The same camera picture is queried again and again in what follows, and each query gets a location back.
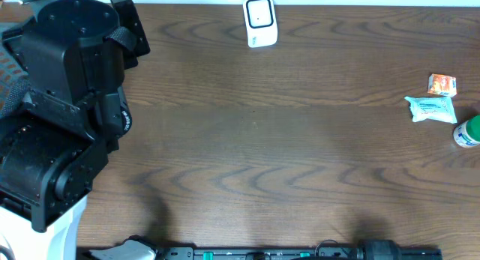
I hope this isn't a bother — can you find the white barcode scanner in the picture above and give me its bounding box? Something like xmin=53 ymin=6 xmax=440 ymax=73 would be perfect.
xmin=242 ymin=0 xmax=278 ymax=48

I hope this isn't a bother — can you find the light blue wet wipes pack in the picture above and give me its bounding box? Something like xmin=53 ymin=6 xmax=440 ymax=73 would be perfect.
xmin=404 ymin=97 xmax=458 ymax=124

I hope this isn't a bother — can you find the small orange juice carton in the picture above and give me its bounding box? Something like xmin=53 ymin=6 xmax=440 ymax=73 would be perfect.
xmin=427 ymin=73 xmax=458 ymax=97

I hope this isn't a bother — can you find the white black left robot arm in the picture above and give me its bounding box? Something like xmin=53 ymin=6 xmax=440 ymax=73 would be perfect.
xmin=1 ymin=0 xmax=150 ymax=259

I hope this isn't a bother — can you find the green lid jar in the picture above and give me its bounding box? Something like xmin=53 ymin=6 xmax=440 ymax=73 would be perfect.
xmin=453 ymin=115 xmax=480 ymax=148

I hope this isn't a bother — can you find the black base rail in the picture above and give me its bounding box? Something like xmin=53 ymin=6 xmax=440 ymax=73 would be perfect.
xmin=76 ymin=236 xmax=443 ymax=260

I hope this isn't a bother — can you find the grey plastic mesh basket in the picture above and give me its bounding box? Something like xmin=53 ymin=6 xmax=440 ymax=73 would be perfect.
xmin=1 ymin=22 xmax=32 ymax=118

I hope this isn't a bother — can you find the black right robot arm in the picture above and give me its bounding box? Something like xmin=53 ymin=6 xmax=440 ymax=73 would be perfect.
xmin=357 ymin=240 xmax=402 ymax=260

